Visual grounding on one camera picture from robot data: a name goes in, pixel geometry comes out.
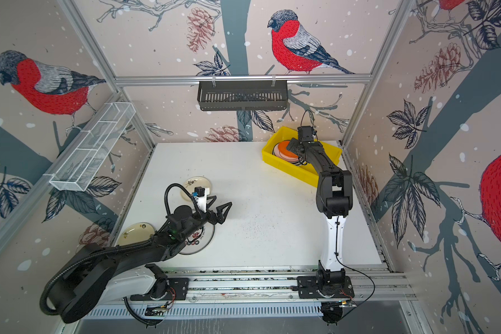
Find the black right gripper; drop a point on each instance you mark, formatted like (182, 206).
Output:
(294, 147)

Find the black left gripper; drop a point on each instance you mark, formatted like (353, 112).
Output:
(220, 218)

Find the orange plastic plate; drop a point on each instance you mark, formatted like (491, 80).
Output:
(281, 151)

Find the white plate green cloud outline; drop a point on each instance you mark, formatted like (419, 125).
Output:
(284, 160)

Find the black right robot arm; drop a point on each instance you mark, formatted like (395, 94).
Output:
(334, 199)

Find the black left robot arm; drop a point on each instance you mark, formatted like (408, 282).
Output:
(79, 285)

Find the yellow plastic bin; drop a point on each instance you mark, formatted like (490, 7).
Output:
(306, 173)

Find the white plate red characters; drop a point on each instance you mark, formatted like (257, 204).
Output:
(199, 240)

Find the cream small floral plate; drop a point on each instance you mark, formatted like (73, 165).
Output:
(195, 182)

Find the cream yellow plate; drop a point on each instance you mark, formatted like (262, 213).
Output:
(139, 232)

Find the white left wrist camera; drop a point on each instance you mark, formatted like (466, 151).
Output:
(200, 195)

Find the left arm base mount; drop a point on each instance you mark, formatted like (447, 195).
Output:
(164, 288)

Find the black hanging wall basket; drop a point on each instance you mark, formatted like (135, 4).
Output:
(243, 96)

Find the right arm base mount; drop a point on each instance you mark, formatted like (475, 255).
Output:
(324, 284)

